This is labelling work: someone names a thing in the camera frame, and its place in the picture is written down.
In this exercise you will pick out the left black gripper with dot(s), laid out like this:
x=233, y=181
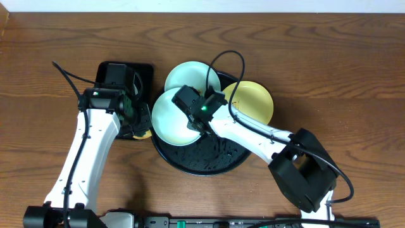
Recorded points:
x=141, y=121

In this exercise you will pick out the light blue plate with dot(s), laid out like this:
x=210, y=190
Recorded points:
x=170, y=123
x=192, y=74

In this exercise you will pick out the green and yellow sponge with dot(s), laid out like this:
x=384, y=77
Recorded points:
x=145, y=135

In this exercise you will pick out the black round tray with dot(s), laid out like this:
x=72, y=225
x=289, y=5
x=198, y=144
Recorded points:
x=207, y=156

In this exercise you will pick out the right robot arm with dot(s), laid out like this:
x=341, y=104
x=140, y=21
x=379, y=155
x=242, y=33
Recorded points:
x=304, y=172

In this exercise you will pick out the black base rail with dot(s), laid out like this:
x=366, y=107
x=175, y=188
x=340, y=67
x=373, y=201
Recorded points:
x=221, y=222

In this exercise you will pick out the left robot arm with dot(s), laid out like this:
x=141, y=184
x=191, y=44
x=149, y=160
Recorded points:
x=115, y=107

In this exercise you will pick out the yellow plate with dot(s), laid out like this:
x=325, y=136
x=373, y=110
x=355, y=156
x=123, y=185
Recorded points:
x=254, y=100

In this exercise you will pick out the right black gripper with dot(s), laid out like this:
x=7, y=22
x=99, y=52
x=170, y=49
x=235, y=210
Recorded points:
x=192, y=121

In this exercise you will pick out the black rectangular tray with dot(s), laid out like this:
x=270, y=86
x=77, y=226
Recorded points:
x=116, y=72

